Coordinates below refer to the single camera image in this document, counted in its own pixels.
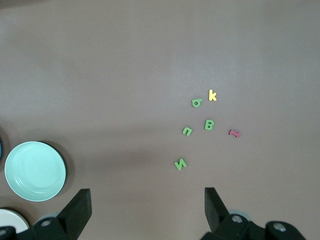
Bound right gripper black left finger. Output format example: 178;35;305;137
0;188;92;240

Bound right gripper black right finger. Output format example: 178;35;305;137
202;186;307;240

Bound green letter N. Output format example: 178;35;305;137
173;158;188;172

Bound green plate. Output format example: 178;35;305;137
4;141;67;202

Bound beige plate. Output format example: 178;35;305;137
0;208;30;235

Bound red letter I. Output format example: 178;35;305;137
228;128;242;139

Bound brown table cover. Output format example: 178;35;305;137
0;0;320;240

